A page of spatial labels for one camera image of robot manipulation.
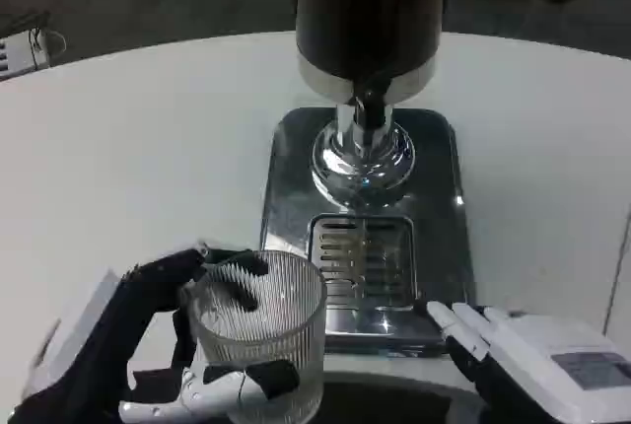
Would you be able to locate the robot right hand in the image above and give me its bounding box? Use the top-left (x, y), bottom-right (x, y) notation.
top-left (412, 300), bottom-right (631, 424)

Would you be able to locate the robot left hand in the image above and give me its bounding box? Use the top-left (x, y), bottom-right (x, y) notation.
top-left (9, 241), bottom-right (301, 424)

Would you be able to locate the clear ribbed glass cup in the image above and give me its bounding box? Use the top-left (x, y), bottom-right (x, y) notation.
top-left (188, 249), bottom-right (329, 424)

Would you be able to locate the slotted steel drip grid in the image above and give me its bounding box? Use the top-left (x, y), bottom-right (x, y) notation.
top-left (308, 214), bottom-right (418, 309)

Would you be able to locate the steel drip tray base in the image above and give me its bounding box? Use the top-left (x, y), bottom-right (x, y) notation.
top-left (259, 106), bottom-right (478, 358)

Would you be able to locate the black dispenser tap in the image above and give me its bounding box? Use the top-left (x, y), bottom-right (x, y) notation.
top-left (353, 70), bottom-right (393, 131)

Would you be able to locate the dark drink dispenser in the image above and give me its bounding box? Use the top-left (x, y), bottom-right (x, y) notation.
top-left (287, 0), bottom-right (456, 212)

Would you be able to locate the white box with cables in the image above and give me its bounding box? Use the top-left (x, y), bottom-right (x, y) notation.
top-left (0, 12), bottom-right (67, 76)

